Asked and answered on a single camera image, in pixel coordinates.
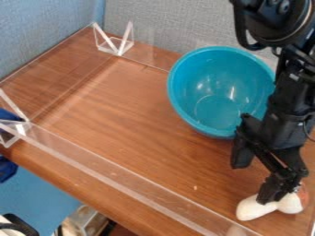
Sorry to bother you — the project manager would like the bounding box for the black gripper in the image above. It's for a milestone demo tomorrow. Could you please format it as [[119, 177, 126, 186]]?
[[230, 95, 315, 205]]

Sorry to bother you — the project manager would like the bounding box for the white brown toy mushroom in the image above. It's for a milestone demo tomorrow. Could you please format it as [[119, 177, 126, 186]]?
[[237, 183, 310, 221]]

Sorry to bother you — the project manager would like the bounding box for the blue plastic bowl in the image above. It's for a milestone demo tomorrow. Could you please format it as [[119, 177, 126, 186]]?
[[167, 46, 275, 139]]

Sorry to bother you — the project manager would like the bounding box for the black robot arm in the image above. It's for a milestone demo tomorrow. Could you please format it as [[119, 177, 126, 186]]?
[[230, 0, 315, 205]]

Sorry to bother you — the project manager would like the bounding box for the white box under table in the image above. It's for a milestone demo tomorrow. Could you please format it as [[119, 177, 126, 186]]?
[[62, 205, 108, 236]]

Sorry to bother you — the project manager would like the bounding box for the clear acrylic front barrier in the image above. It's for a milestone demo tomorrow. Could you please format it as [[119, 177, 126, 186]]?
[[3, 123, 262, 236]]

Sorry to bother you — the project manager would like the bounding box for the clear acrylic barrier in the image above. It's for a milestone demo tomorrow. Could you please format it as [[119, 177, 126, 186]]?
[[3, 123, 262, 236], [92, 21, 315, 120]]

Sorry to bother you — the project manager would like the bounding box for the clear acrylic back barrier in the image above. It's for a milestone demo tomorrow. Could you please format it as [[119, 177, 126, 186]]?
[[92, 21, 315, 120]]

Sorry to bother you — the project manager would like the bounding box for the blue clamp object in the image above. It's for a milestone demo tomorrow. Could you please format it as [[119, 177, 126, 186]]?
[[0, 107, 26, 184]]

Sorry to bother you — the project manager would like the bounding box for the black white device corner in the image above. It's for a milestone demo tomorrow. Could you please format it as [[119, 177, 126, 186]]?
[[0, 214, 40, 236]]

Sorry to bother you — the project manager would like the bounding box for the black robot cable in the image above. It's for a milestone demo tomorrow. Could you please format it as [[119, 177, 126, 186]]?
[[231, 0, 270, 52]]

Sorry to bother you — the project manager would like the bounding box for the clear acrylic corner bracket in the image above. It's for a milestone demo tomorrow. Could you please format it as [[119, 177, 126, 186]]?
[[91, 21, 134, 56]]

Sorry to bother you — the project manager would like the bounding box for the clear acrylic left bracket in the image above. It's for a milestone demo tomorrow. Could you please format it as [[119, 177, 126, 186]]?
[[0, 89, 31, 148]]

